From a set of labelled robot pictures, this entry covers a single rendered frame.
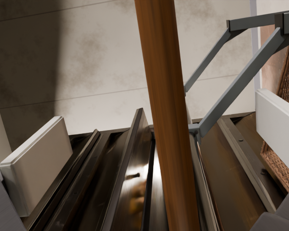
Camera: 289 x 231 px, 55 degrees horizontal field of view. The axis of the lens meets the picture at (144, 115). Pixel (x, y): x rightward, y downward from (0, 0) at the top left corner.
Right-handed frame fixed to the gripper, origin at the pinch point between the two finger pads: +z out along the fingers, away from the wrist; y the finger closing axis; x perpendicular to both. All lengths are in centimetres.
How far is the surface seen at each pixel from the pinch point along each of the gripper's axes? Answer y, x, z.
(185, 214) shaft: 0.9, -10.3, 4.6
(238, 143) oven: 31, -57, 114
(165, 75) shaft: 0.9, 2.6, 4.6
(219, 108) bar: 11.1, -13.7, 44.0
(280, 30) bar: 25, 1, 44
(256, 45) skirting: 117, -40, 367
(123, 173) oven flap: -20, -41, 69
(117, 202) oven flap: -19, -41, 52
